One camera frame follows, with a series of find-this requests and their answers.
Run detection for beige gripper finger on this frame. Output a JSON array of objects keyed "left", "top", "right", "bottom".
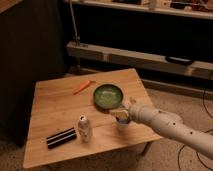
[
  {"left": 129, "top": 97, "right": 136, "bottom": 104},
  {"left": 110, "top": 109, "right": 128, "bottom": 119}
]

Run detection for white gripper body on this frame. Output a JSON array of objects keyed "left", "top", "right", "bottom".
[{"left": 128, "top": 103, "right": 145, "bottom": 123}]

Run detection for clear plastic bottle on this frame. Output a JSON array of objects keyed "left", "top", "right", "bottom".
[{"left": 78, "top": 115, "right": 93, "bottom": 142}]

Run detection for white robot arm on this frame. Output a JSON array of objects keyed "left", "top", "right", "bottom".
[{"left": 110, "top": 99, "right": 213, "bottom": 160}]

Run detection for small white cup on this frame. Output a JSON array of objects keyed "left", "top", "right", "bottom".
[{"left": 116, "top": 118, "right": 130, "bottom": 131}]

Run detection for green round plate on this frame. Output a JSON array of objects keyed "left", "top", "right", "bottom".
[{"left": 93, "top": 84, "right": 123, "bottom": 109}]

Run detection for orange carrot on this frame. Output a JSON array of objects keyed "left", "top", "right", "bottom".
[{"left": 73, "top": 80, "right": 96, "bottom": 95}]

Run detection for wooden table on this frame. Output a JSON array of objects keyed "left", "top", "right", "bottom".
[{"left": 23, "top": 69, "right": 160, "bottom": 168}]

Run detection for black striped rectangular box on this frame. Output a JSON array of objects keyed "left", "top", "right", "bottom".
[{"left": 46, "top": 127, "right": 77, "bottom": 149}]

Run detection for long wooden shelf beam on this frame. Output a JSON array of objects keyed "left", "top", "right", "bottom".
[{"left": 66, "top": 42, "right": 213, "bottom": 80}]

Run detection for metal vertical pole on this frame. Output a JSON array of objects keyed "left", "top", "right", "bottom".
[{"left": 69, "top": 0, "right": 81, "bottom": 46}]

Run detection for upper wooden shelf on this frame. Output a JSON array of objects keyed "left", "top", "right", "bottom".
[{"left": 72, "top": 0, "right": 213, "bottom": 20}]

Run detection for black handle on shelf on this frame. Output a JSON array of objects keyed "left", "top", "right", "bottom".
[{"left": 165, "top": 56, "right": 195, "bottom": 66}]

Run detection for black floor cable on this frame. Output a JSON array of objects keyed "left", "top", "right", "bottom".
[{"left": 177, "top": 87, "right": 213, "bottom": 171}]

